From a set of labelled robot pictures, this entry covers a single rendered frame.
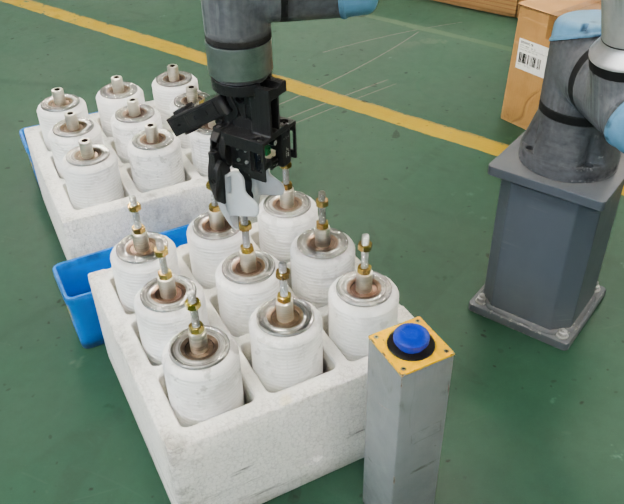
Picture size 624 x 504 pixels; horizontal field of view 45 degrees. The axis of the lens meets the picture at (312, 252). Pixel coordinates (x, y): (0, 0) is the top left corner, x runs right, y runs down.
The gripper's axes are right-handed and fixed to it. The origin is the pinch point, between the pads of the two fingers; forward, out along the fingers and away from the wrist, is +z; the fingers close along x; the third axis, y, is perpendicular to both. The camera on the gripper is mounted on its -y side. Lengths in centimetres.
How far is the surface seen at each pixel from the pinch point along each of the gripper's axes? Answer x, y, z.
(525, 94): 107, 6, 25
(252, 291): -3.4, 3.7, 9.8
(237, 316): -4.6, 1.6, 14.5
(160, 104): 39, -51, 13
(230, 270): -2.1, -0.9, 8.9
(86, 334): -7.4, -29.8, 30.9
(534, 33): 107, 5, 10
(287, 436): -13.3, 15.4, 22.4
